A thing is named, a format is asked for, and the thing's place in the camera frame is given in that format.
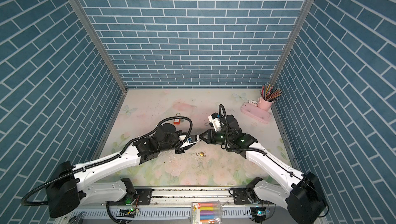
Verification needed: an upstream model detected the red padlock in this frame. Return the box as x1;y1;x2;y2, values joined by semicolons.
173;113;183;125

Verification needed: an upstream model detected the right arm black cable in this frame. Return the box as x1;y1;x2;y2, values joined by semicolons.
218;104;330;218

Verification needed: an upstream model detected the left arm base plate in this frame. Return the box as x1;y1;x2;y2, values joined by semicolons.
109;188;153;206

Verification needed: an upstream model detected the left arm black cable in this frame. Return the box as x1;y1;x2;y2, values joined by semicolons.
20;116;193;206

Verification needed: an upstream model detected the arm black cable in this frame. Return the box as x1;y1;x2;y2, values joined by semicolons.
20;116;193;206
218;104;330;218

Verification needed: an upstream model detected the pink pencil case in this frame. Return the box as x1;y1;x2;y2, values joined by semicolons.
241;102;271;124

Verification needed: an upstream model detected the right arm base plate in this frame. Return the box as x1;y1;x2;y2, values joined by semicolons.
229;188;272;205

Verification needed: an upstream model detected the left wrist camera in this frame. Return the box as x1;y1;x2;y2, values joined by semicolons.
179;135;196;147

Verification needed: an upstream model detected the box of coloured markers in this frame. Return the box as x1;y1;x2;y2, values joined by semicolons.
191;201;222;224

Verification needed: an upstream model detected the small brass padlock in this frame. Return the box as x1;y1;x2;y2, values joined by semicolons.
196;152;206;158

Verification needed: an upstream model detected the aluminium rail frame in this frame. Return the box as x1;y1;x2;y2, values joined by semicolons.
54;184;328;224

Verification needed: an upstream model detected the pink pencil cup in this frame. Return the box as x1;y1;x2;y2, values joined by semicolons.
257;97;273;111

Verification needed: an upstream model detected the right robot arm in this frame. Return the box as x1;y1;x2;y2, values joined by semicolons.
198;114;330;224

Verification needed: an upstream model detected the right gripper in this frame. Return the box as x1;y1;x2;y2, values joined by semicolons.
198;128;234;145

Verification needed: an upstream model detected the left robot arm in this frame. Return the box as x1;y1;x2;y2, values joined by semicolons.
45;123;200;218

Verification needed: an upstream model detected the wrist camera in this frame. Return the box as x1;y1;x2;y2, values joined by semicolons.
208;113;221;132
179;135;196;147

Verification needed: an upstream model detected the coloured pencils bunch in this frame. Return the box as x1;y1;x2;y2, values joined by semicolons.
260;84;282;102

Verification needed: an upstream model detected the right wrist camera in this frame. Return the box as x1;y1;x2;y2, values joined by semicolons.
208;113;221;132

